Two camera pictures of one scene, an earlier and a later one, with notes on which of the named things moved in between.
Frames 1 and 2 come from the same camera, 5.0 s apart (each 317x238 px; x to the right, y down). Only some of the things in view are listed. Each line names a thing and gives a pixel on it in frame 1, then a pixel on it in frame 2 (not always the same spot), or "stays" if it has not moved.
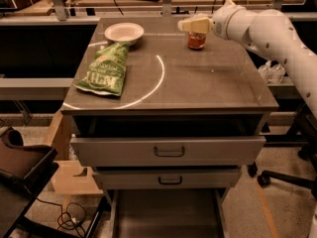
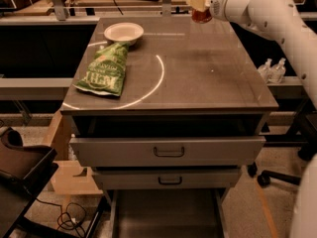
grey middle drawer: (167, 178) stays
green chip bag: (107, 72) stays
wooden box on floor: (70, 178) stays
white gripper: (222, 24) -> (218, 3)
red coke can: (196, 40) -> (205, 16)
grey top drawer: (165, 151) stays
